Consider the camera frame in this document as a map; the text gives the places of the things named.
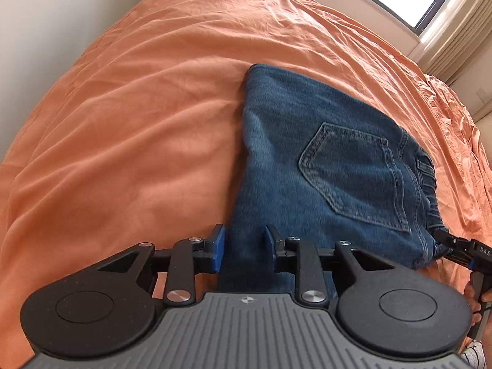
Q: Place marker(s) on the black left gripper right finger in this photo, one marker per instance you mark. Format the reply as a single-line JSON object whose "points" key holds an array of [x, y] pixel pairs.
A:
{"points": [[299, 257]]}

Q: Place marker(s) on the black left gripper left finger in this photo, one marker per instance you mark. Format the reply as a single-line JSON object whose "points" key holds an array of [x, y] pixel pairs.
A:
{"points": [[186, 259]]}

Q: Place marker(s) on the blue denim jeans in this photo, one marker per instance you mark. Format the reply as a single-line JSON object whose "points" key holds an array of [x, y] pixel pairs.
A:
{"points": [[325, 167]]}

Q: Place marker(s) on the person's right hand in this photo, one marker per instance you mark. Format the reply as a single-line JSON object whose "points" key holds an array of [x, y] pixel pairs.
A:
{"points": [[475, 302]]}

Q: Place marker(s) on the orange bed sheet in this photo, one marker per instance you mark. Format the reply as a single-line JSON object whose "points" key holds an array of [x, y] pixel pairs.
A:
{"points": [[141, 138]]}

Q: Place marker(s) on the beige curtain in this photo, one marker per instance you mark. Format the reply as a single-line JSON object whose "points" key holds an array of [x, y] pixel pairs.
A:
{"points": [[454, 39]]}

